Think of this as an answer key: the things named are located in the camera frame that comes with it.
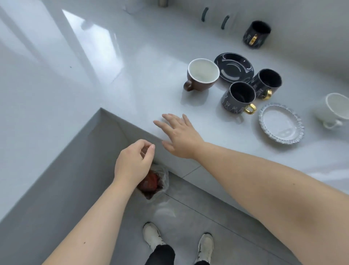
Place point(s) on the person's right hand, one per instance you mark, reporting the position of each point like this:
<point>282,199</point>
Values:
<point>182,139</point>

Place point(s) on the orange plastic wrapper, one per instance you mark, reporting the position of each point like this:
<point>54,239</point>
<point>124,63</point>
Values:
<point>150,182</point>

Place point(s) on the person's left forearm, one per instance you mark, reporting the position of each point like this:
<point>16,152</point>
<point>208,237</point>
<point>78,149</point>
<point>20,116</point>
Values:
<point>90,232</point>

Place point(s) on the person's left white shoe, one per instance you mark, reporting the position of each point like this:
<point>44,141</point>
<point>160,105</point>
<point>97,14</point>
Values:
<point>152,236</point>

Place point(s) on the metal cylinder post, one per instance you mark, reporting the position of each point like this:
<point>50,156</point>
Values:
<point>163,2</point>

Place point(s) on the person's right white shoe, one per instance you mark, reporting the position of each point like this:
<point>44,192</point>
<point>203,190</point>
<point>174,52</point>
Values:
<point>205,245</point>

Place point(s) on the person's white shoe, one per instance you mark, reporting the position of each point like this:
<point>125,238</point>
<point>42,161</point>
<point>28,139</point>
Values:
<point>205,245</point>
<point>152,236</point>

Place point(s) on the person's right forearm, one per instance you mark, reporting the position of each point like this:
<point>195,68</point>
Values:
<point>272,196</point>

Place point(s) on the white plate with patterned rim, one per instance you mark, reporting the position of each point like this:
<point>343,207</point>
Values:
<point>280,124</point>

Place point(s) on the person's left hand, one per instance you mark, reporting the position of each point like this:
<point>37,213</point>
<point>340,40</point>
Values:
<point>132,163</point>

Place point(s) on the black trousers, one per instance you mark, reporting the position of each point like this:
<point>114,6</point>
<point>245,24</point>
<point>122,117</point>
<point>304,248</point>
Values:
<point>161,256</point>

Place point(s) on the trash bin with clear bag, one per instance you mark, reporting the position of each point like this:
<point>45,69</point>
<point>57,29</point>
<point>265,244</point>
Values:
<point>163,177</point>

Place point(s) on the brown cup with white inside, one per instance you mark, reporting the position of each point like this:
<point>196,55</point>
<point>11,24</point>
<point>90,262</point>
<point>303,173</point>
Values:
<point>203,72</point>

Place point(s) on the black saucer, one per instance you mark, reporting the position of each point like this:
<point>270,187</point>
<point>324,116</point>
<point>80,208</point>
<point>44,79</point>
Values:
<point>234,68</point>

